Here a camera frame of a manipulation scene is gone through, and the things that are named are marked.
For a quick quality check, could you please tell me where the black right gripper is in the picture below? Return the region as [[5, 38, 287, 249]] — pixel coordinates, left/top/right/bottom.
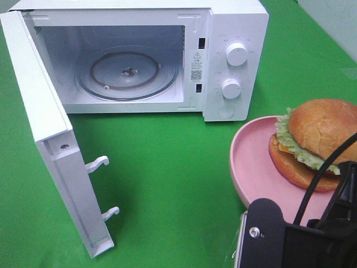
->
[[284, 161, 356, 267]]

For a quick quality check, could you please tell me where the burger with lettuce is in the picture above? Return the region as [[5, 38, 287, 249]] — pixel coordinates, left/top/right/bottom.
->
[[269, 98, 356, 189]]

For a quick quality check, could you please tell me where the pink round plate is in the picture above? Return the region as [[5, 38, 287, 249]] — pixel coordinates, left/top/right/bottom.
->
[[229, 115, 342, 224]]

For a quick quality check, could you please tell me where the white microwave door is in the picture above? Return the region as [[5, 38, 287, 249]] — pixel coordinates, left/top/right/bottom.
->
[[1, 11, 119, 258]]

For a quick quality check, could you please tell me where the round door release button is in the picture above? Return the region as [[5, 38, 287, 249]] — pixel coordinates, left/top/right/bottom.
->
[[218, 104, 235, 119]]

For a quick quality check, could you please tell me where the lower white microwave knob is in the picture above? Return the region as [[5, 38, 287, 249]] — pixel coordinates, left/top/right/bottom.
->
[[221, 78, 242, 99]]

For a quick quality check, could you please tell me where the white microwave knob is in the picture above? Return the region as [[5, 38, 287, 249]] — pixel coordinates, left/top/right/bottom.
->
[[225, 42, 248, 66], [221, 78, 242, 99]]

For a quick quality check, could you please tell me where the upper white microwave knob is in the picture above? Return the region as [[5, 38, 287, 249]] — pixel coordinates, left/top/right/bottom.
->
[[225, 42, 248, 66]]

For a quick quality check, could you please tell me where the white microwave oven body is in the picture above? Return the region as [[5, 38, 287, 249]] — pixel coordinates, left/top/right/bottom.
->
[[6, 1, 269, 122]]

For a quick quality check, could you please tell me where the black camera cable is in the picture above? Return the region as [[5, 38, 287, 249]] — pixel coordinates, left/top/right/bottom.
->
[[293, 132, 357, 226]]

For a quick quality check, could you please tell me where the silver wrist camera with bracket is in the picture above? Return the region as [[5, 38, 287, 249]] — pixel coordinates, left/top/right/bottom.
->
[[234, 198, 286, 267]]

